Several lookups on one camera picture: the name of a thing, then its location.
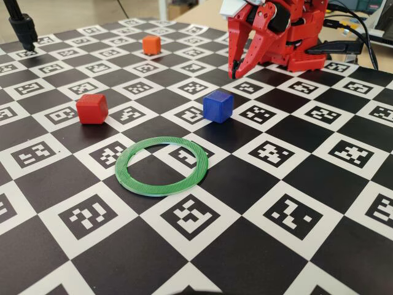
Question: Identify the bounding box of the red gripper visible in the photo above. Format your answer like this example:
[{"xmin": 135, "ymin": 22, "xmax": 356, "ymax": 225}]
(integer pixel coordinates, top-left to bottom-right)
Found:
[{"xmin": 227, "ymin": 0, "xmax": 295, "ymax": 80}]

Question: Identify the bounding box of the blue cube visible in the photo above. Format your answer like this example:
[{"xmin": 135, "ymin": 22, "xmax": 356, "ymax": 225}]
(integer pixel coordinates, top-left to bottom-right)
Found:
[{"xmin": 202, "ymin": 90, "xmax": 235, "ymax": 124}]

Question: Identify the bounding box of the orange cube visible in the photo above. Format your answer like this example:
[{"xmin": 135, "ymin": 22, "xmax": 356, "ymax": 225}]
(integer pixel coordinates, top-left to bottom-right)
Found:
[{"xmin": 142, "ymin": 34, "xmax": 162, "ymax": 57}]

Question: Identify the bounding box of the red cube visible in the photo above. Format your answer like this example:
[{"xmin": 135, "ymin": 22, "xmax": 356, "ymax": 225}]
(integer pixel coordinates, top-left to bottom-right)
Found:
[{"xmin": 76, "ymin": 93, "xmax": 109, "ymax": 125}]

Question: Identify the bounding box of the red lattice robot base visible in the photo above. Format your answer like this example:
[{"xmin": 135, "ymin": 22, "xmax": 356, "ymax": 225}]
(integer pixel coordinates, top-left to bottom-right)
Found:
[{"xmin": 260, "ymin": 26, "xmax": 327, "ymax": 73}]

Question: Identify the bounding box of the black usb plug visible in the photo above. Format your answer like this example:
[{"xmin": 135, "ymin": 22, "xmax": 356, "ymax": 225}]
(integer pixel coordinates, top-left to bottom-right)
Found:
[{"xmin": 324, "ymin": 18, "xmax": 352, "ymax": 30}]

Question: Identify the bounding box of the black flat plug connector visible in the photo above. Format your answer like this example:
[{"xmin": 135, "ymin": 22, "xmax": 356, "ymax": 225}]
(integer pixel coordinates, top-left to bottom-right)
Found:
[{"xmin": 306, "ymin": 41, "xmax": 365, "ymax": 57}]

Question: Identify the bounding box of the silver laptop computer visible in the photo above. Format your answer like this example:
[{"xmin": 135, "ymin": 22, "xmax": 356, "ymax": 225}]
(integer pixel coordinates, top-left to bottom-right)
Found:
[{"xmin": 365, "ymin": 0, "xmax": 393, "ymax": 45}]

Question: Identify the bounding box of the black tripod leg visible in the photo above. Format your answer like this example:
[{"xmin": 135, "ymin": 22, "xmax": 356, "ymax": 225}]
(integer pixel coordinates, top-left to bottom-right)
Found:
[{"xmin": 2, "ymin": 0, "xmax": 39, "ymax": 52}]

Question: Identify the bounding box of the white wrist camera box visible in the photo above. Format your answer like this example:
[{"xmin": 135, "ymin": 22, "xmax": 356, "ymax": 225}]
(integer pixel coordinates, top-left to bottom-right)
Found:
[{"xmin": 220, "ymin": 0, "xmax": 247, "ymax": 18}]

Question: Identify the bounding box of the thick black cable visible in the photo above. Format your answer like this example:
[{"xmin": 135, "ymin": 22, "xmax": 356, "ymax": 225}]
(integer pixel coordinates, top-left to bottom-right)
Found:
[{"xmin": 327, "ymin": 1, "xmax": 380, "ymax": 70}]

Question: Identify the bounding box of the green flat ring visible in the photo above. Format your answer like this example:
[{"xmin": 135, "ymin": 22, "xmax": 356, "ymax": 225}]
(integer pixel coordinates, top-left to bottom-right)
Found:
[{"xmin": 114, "ymin": 136, "xmax": 211, "ymax": 198}]

